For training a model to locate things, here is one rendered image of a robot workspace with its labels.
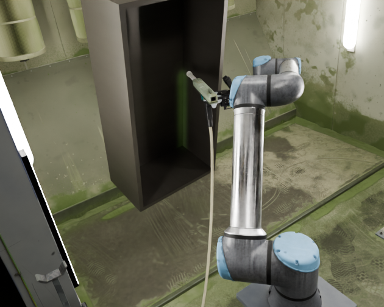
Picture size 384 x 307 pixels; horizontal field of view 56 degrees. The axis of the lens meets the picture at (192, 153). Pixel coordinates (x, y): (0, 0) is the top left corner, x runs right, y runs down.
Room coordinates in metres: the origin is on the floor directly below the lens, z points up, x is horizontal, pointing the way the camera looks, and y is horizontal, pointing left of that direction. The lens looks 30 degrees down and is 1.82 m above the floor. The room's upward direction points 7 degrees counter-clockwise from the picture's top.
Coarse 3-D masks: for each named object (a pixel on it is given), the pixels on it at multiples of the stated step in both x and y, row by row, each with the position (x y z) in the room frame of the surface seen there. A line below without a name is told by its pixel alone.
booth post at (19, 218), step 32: (0, 128) 1.03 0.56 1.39; (0, 160) 1.01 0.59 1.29; (0, 192) 0.99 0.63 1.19; (32, 192) 1.04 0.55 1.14; (0, 224) 0.97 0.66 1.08; (32, 224) 1.02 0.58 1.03; (0, 256) 0.95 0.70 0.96; (32, 256) 1.00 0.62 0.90; (32, 288) 0.97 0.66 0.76; (64, 288) 1.02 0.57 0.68
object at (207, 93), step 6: (192, 78) 1.98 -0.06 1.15; (198, 78) 1.92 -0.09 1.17; (198, 84) 1.82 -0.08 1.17; (204, 84) 1.80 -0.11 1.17; (198, 90) 1.81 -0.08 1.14; (204, 90) 1.71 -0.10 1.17; (210, 90) 1.65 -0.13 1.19; (204, 96) 1.69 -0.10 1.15; (210, 96) 1.63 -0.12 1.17; (216, 96) 1.63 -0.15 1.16; (204, 102) 1.71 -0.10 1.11; (210, 102) 1.63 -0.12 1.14; (216, 102) 1.63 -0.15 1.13; (210, 108) 1.73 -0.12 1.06; (210, 114) 1.72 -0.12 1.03; (210, 120) 1.73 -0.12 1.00; (210, 126) 1.72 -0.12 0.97
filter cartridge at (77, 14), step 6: (66, 0) 2.86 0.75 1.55; (72, 0) 2.79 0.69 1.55; (78, 0) 2.77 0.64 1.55; (72, 6) 2.81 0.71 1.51; (78, 6) 2.78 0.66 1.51; (72, 12) 2.82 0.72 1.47; (78, 12) 2.78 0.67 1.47; (72, 18) 2.85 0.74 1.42; (78, 18) 2.78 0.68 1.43; (78, 24) 2.80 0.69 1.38; (84, 24) 2.77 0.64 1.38; (78, 30) 2.81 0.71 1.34; (84, 30) 2.78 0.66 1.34; (78, 36) 2.83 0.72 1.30; (84, 36) 2.79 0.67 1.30; (84, 42) 2.78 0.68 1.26
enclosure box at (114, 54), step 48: (96, 0) 1.68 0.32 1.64; (144, 0) 1.60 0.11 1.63; (192, 0) 2.12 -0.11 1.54; (96, 48) 1.78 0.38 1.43; (144, 48) 2.06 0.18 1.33; (192, 48) 2.15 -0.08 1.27; (144, 96) 2.10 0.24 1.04; (192, 96) 2.20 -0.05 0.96; (144, 144) 2.14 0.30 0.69; (192, 144) 2.25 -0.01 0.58; (144, 192) 1.88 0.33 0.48
